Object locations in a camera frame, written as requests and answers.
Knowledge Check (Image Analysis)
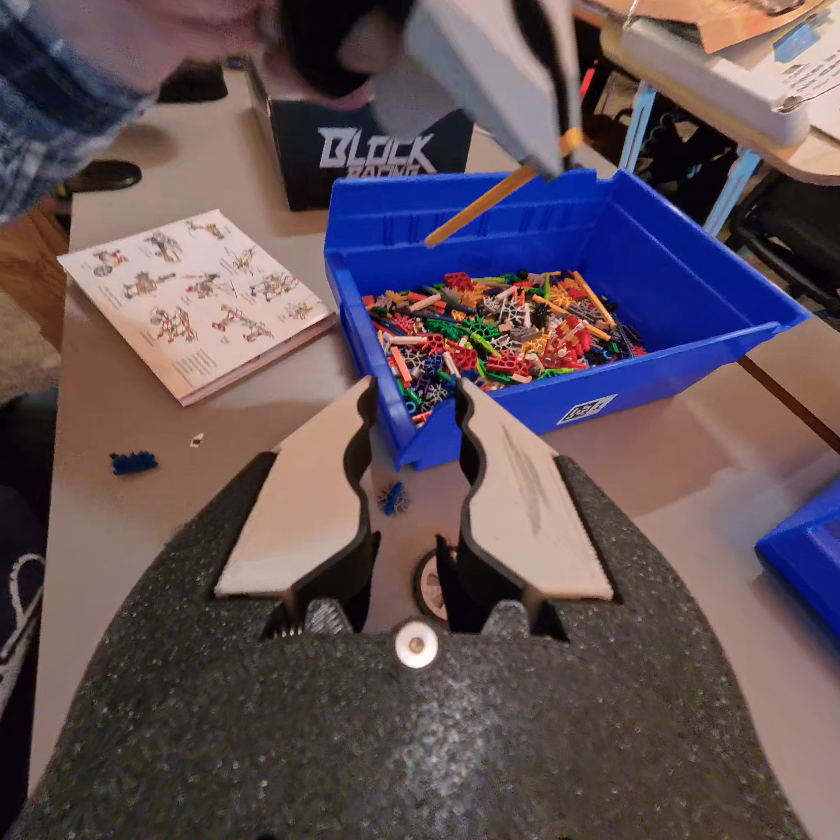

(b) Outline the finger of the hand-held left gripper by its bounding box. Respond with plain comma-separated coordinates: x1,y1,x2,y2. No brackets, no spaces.
403,0,565,183
543,0,584,168

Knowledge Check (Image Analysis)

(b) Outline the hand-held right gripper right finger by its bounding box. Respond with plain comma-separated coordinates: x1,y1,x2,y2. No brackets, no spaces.
436,378,616,636

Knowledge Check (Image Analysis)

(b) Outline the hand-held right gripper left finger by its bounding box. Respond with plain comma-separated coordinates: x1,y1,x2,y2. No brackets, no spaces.
214,375,382,634

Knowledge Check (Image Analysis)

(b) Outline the yellow plastic rod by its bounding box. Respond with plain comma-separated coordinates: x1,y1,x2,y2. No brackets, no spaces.
424,126,585,249

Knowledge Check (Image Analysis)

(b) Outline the blue plastic bin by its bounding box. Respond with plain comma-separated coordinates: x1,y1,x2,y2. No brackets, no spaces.
755,493,840,643
323,167,813,473

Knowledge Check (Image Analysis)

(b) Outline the person's left forearm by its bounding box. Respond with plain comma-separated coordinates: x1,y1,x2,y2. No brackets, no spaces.
0,0,160,225

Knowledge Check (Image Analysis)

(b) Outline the person's left hand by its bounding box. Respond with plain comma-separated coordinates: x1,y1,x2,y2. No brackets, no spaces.
39,0,395,111

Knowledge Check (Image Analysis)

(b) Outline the black printed cardboard box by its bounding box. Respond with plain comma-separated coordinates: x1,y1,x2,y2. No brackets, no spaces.
248,58,476,213

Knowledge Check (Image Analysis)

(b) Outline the grey toy wheel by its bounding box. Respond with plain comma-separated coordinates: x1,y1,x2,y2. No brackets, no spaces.
413,546,462,623

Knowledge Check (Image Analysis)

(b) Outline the pile of colourful construction pieces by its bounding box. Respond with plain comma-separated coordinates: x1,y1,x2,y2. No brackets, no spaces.
362,269,648,429

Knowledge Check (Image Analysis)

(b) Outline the toy instruction booklet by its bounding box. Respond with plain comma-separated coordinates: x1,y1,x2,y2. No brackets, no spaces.
57,209,340,408

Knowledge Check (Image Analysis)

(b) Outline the black rounded object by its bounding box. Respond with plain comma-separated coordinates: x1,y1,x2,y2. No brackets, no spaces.
56,159,144,200

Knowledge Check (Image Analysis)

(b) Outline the black office chair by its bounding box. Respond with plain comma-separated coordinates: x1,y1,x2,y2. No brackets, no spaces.
727,174,840,319

